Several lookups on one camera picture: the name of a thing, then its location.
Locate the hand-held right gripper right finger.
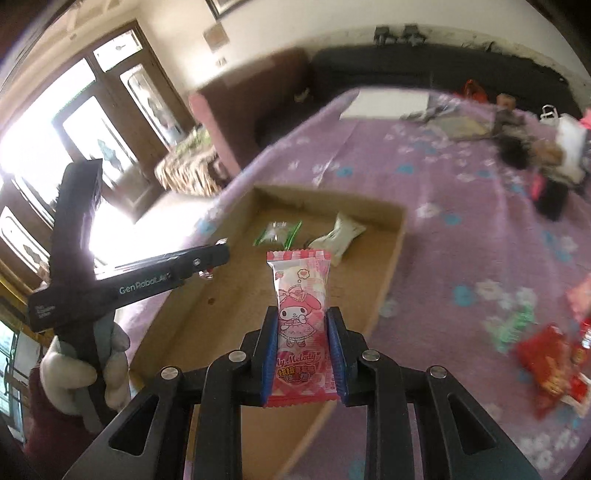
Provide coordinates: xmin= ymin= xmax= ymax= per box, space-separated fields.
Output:
xmin=327 ymin=305 xmax=532 ymax=480

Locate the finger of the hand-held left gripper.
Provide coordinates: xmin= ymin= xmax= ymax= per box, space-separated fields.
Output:
xmin=168 ymin=244 xmax=230 ymax=286

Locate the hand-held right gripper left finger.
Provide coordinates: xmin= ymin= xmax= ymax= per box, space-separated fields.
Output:
xmin=60 ymin=305 xmax=282 ymax=480

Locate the shallow cardboard box tray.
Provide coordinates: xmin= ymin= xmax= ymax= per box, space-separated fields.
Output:
xmin=115 ymin=185 xmax=408 ymax=480

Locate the pink cartoon snack packet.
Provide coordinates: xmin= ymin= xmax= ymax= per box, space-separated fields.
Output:
xmin=263 ymin=248 xmax=345 ymax=409

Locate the green twist candy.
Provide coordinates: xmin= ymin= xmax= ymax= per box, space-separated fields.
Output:
xmin=485 ymin=307 xmax=536 ymax=354

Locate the red packet with gold characters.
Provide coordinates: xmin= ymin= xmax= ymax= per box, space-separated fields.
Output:
xmin=515 ymin=323 xmax=583 ymax=418

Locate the person's left forearm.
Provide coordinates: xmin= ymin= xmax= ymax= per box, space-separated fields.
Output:
xmin=21 ymin=369 xmax=112 ymax=480

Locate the person's left hand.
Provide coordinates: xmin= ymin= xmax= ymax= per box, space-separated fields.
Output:
xmin=39 ymin=322 xmax=132 ymax=416

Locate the clear green-edged snack packet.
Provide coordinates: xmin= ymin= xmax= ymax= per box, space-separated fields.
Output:
xmin=253 ymin=220 xmax=303 ymax=247

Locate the brown patterned blanket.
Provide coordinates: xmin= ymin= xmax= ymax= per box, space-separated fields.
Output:
xmin=154 ymin=129 xmax=232 ymax=197

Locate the plain white snack packet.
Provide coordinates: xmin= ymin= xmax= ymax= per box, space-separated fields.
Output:
xmin=307 ymin=212 xmax=368 ymax=267

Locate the maroon armchair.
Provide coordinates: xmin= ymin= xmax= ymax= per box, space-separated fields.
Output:
xmin=189 ymin=48 xmax=310 ymax=185

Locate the wooden glass door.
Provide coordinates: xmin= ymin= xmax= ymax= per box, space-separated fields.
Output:
xmin=0 ymin=18 xmax=197 ymax=232

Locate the white paper sheet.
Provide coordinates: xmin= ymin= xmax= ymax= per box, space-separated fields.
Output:
xmin=339 ymin=90 xmax=430 ymax=121

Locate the olive notebook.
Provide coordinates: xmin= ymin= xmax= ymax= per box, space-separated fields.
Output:
xmin=438 ymin=115 xmax=490 ymax=139

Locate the black sofa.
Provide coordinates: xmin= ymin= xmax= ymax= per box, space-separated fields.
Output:
xmin=256 ymin=44 xmax=583 ymax=148

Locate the red bag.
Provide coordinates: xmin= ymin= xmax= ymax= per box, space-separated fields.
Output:
xmin=457 ymin=79 xmax=488 ymax=102

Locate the wall plaque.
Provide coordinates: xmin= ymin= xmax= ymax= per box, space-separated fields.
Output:
xmin=203 ymin=23 xmax=229 ymax=54

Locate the framed wall picture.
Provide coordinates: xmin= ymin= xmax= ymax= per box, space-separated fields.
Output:
xmin=205 ymin=0 xmax=250 ymax=19

